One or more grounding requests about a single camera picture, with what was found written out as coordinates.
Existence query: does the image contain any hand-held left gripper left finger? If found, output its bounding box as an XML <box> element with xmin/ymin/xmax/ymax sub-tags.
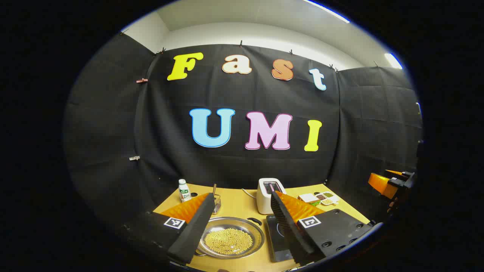
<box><xmin>119</xmin><ymin>192</ymin><xmax>217</xmax><ymax>265</ymax></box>

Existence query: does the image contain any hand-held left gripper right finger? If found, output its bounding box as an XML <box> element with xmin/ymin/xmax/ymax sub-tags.
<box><xmin>270</xmin><ymin>190</ymin><xmax>375</xmax><ymax>266</ymax></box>

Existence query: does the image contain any black induction cooktop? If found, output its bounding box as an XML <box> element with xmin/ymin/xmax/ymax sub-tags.
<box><xmin>266</xmin><ymin>215</ymin><xmax>295</xmax><ymax>263</ymax></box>

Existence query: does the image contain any stainless steel pot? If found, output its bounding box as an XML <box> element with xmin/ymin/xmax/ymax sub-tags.
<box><xmin>196</xmin><ymin>216</ymin><xmax>265</xmax><ymax>260</ymax></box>

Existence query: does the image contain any pile of yellow soybeans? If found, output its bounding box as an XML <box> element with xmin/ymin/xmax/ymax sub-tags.
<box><xmin>204</xmin><ymin>228</ymin><xmax>254</xmax><ymax>255</ymax></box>

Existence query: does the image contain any white drink bottle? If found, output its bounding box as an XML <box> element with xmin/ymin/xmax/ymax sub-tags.
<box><xmin>178</xmin><ymin>179</ymin><xmax>189</xmax><ymax>203</ymax></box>

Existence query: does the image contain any white toaster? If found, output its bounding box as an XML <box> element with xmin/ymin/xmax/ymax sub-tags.
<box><xmin>256</xmin><ymin>178</ymin><xmax>287</xmax><ymax>215</ymax></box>

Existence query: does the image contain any white divided bean dish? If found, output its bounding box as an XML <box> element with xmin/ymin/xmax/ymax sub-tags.
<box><xmin>316</xmin><ymin>192</ymin><xmax>339</xmax><ymax>207</ymax></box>

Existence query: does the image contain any wire mesh basket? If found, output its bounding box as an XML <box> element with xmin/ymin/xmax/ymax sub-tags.
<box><xmin>210</xmin><ymin>193</ymin><xmax>222</xmax><ymax>215</ymax></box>

